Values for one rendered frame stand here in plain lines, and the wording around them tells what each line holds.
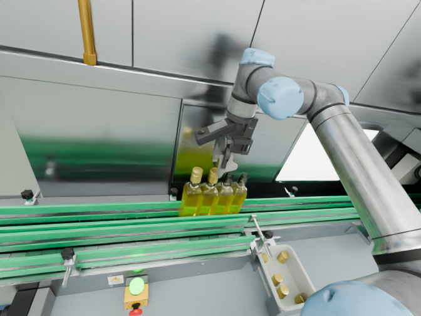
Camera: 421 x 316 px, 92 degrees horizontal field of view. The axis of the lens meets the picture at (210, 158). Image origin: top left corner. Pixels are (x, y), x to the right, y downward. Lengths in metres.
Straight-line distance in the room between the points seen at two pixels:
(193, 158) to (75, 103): 0.41
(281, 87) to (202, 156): 0.46
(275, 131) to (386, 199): 0.49
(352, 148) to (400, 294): 0.22
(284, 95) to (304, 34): 0.38
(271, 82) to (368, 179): 0.23
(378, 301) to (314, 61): 0.67
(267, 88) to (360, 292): 0.32
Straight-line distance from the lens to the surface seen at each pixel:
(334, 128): 0.46
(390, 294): 0.32
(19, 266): 0.79
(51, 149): 0.83
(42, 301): 0.83
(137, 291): 0.78
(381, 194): 0.42
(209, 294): 0.90
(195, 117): 0.68
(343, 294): 0.30
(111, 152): 0.79
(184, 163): 0.78
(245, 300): 0.94
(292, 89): 0.41
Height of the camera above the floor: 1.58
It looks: 36 degrees down
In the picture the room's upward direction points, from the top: 16 degrees clockwise
